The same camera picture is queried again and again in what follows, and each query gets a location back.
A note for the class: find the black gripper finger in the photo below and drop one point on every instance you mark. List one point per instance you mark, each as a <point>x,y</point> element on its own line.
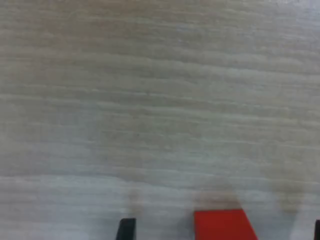
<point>127,228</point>
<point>318,231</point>

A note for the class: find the red cube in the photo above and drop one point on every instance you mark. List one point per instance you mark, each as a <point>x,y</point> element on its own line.
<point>220,225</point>

